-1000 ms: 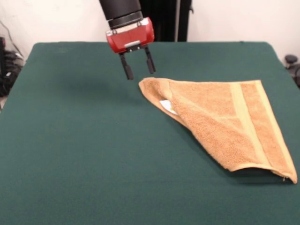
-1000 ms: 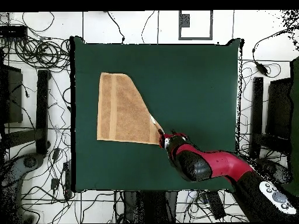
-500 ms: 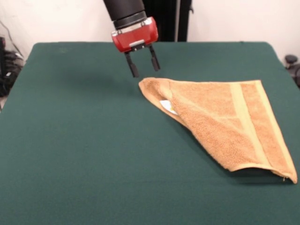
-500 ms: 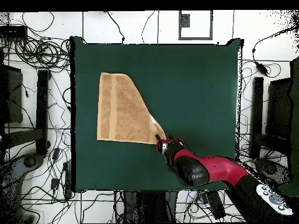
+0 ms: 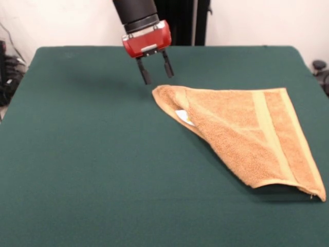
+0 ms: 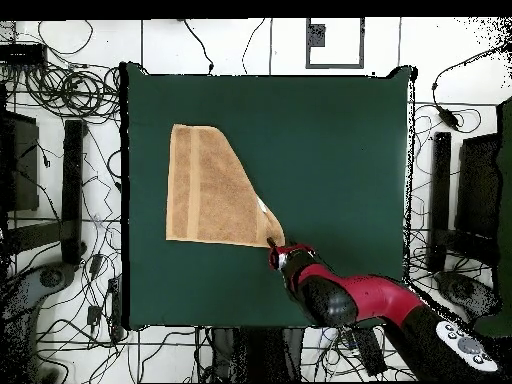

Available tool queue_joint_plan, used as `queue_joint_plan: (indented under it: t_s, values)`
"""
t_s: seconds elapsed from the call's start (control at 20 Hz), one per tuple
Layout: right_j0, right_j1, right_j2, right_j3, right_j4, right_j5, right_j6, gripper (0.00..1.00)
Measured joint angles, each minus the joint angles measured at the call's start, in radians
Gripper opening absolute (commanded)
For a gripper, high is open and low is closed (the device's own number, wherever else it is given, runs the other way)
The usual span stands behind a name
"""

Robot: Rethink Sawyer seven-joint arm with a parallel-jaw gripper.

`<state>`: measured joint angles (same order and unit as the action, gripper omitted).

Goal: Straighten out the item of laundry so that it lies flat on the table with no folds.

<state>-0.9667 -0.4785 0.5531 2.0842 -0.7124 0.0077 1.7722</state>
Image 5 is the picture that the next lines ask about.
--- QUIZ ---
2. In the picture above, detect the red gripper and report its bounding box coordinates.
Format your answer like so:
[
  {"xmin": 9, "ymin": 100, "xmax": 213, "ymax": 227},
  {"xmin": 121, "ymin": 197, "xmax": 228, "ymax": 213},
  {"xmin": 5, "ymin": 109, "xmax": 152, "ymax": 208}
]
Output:
[{"xmin": 121, "ymin": 20, "xmax": 175, "ymax": 86}]

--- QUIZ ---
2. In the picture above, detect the tan terry towel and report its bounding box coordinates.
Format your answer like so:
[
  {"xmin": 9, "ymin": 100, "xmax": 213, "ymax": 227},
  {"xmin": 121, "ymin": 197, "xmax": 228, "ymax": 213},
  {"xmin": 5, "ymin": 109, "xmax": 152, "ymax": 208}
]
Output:
[{"xmin": 151, "ymin": 84, "xmax": 327, "ymax": 203}]

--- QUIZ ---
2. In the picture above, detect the dark green table cloth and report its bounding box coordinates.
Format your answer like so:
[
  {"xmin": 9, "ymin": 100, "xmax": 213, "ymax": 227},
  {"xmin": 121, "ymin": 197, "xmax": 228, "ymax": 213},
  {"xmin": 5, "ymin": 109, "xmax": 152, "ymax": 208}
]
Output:
[{"xmin": 0, "ymin": 45, "xmax": 329, "ymax": 247}]

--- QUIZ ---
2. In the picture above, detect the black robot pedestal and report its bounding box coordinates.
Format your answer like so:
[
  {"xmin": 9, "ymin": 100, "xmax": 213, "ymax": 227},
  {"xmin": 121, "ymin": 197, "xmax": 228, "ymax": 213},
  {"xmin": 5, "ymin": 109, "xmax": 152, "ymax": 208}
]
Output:
[{"xmin": 154, "ymin": 0, "xmax": 214, "ymax": 47}]

